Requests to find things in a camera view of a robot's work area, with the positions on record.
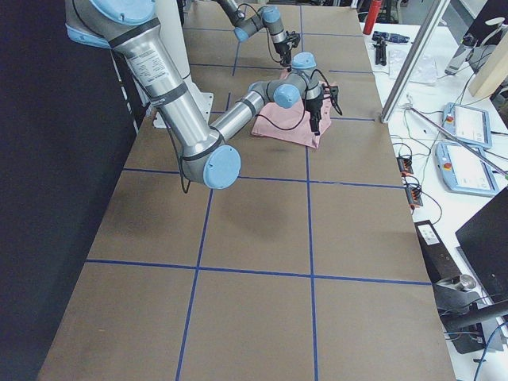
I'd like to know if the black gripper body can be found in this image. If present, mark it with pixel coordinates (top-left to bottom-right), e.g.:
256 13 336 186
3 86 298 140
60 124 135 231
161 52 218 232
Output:
274 38 293 60
304 97 323 121

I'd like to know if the pink t-shirt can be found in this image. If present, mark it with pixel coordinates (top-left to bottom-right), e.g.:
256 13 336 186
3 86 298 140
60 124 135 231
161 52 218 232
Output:
250 69 333 151

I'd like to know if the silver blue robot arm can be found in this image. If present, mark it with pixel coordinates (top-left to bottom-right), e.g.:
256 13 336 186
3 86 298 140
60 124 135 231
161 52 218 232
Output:
217 0 301 67
65 1 325 189

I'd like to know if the clear plastic bag with paper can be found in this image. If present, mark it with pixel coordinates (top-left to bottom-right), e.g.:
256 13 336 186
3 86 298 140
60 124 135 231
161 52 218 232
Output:
387 49 438 86

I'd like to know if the far teach pendant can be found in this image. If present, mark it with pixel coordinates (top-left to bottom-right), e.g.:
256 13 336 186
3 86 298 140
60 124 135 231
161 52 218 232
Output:
443 102 492 148

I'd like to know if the red water bottle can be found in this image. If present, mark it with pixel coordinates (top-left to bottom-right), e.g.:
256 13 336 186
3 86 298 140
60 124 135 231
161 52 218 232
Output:
363 0 382 35

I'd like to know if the near teach pendant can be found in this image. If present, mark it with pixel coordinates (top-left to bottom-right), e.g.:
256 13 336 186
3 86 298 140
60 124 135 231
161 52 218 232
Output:
435 141 499 197

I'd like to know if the folded blue umbrella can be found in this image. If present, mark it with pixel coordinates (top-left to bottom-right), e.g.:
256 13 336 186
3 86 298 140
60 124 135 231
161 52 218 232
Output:
372 31 410 44

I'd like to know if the orange black power strip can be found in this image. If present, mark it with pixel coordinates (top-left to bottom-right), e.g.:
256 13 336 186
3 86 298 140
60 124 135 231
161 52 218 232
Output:
396 155 423 210

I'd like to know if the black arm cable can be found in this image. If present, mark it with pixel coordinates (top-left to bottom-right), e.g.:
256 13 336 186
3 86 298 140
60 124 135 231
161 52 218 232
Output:
256 67 344 132

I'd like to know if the black monitor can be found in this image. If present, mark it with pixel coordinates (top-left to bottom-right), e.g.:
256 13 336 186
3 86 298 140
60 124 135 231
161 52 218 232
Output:
456 188 507 297

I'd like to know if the black box with white label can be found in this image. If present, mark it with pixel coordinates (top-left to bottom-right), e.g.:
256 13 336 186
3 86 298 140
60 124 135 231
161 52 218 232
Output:
414 220 462 283

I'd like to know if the brown paper table cover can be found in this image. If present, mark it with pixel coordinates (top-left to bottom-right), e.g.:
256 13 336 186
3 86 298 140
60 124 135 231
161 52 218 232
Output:
38 6 455 380

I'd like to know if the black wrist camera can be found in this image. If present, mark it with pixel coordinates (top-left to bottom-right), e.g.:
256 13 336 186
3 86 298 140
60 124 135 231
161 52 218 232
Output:
321 84 339 105
286 31 301 48

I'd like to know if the teach pendant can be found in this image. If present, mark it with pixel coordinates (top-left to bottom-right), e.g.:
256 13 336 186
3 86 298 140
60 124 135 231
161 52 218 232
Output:
443 102 492 148
435 141 499 197

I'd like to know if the black folded tripod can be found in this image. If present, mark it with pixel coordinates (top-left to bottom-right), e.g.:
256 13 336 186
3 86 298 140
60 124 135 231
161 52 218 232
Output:
374 37 387 66

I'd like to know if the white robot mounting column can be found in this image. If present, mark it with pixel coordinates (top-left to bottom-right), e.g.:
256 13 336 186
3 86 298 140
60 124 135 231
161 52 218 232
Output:
155 0 214 124

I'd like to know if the aluminium frame post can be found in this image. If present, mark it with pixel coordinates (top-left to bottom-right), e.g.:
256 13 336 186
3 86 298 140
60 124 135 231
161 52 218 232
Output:
379 0 450 124

